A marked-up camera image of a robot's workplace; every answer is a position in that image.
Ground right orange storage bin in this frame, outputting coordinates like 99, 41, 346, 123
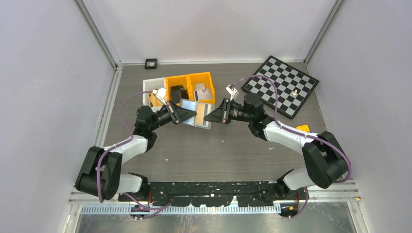
188, 72, 216, 104

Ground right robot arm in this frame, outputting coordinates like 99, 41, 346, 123
205, 93, 351, 199

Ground cards in orange bin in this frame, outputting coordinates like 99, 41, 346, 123
194, 83, 212, 101

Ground small black square device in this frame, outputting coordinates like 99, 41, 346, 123
144, 58, 158, 69

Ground clear plastic card holder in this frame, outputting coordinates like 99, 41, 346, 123
180, 99, 215, 130

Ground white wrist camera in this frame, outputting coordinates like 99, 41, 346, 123
152, 87, 167, 105
225, 84, 239, 101

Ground middle orange storage bin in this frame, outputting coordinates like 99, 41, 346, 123
166, 74, 193, 106

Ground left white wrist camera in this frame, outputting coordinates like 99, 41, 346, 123
152, 87, 167, 105

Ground black box in bin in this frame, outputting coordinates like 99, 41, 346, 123
170, 85, 189, 104

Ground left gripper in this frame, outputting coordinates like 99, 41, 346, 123
150, 100, 196, 132

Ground black white chessboard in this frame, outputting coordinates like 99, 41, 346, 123
241, 56, 319, 119

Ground orange storage bin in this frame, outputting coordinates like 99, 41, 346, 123
166, 74, 193, 106
188, 72, 216, 104

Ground white storage bin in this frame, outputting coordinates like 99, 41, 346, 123
142, 77, 168, 112

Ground wooden pieces in bin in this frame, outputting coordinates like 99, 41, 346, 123
148, 93, 163, 107

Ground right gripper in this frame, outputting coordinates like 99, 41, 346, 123
204, 99, 253, 125

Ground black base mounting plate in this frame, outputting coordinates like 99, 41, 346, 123
119, 181, 306, 207

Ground tan credit card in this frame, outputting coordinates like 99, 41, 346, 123
194, 102, 214, 129

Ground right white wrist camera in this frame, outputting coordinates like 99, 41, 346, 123
225, 84, 239, 101

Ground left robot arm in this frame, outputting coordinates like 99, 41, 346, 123
75, 101, 197, 201

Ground yellow blue toy car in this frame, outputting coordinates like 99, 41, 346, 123
296, 125, 311, 133

